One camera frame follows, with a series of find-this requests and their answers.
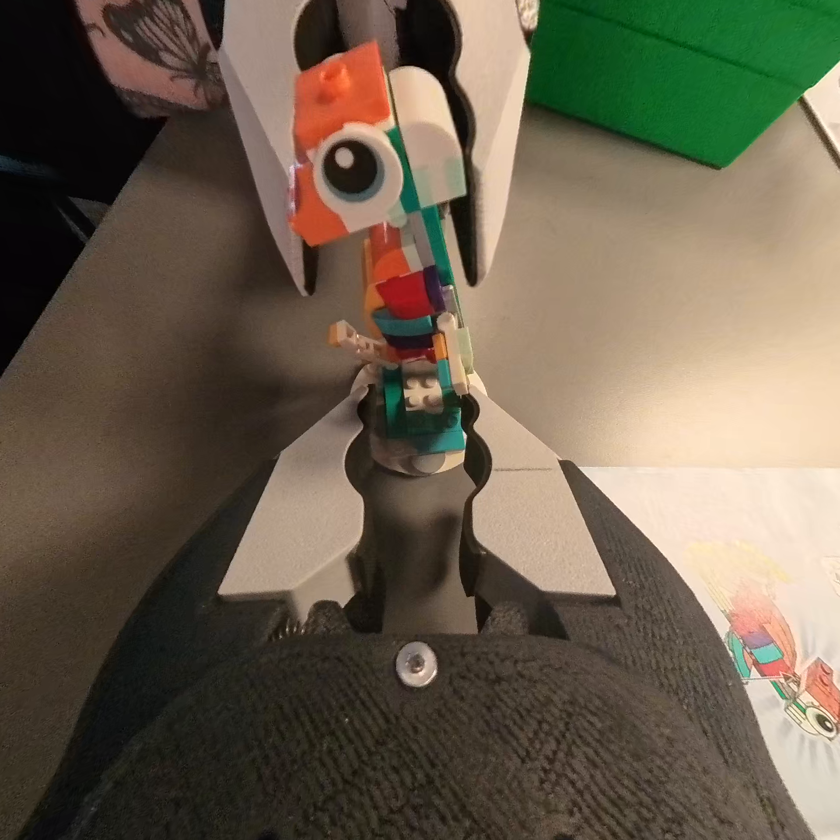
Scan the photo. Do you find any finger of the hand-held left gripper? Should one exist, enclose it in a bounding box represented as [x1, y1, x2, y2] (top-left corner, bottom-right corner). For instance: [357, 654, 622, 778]
[407, 0, 532, 288]
[217, 0, 329, 299]

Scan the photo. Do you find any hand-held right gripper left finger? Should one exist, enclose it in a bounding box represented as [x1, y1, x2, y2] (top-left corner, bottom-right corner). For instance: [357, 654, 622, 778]
[217, 386, 385, 634]

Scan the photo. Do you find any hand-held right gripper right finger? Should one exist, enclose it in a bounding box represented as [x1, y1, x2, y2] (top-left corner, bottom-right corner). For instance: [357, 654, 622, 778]
[461, 391, 619, 634]

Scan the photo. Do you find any colourful lego fish model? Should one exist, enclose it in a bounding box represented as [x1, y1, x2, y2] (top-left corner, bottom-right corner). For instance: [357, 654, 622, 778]
[287, 39, 475, 398]

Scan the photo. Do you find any round white teal lego base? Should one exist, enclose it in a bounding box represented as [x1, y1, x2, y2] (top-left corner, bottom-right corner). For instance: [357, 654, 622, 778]
[348, 364, 490, 476]

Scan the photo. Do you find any white orange lego fin piece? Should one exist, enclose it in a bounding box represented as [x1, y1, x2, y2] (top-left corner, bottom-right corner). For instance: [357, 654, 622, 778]
[328, 319, 395, 365]

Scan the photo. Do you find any person's left forearm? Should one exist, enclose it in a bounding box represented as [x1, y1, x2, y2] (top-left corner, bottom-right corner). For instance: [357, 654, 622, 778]
[72, 0, 227, 119]

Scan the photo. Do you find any open lego instruction booklet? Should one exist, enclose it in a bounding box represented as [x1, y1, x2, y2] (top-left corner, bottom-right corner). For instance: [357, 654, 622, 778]
[577, 466, 840, 840]

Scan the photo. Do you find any green plastic bin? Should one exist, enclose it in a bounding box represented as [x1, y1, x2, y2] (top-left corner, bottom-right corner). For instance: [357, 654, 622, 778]
[525, 0, 840, 170]

